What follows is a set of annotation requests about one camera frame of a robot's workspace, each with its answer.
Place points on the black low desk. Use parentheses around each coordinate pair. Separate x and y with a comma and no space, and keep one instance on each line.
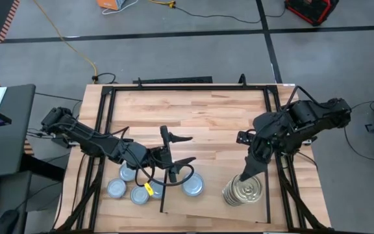
(8,195)

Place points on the black frame clamp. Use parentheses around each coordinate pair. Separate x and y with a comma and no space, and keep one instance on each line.
(139,83)
(243,79)

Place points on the black computer mouse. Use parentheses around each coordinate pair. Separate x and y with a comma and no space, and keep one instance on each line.
(6,221)

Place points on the red black equipment case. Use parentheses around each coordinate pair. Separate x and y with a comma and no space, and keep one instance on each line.
(312,11)

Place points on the orange box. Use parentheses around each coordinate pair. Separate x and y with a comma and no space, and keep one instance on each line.
(112,4)

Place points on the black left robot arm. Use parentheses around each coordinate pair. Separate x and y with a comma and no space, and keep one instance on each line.
(102,146)

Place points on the black flat bar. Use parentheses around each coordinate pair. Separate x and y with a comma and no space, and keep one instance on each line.
(172,80)

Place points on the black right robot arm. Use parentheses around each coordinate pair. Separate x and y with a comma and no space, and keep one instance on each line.
(304,113)

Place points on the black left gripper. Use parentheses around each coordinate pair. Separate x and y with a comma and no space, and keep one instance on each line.
(157,157)

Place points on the black metal table frame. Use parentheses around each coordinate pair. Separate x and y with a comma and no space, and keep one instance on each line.
(190,87)

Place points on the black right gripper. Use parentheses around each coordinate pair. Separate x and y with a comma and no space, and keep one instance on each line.
(261,148)

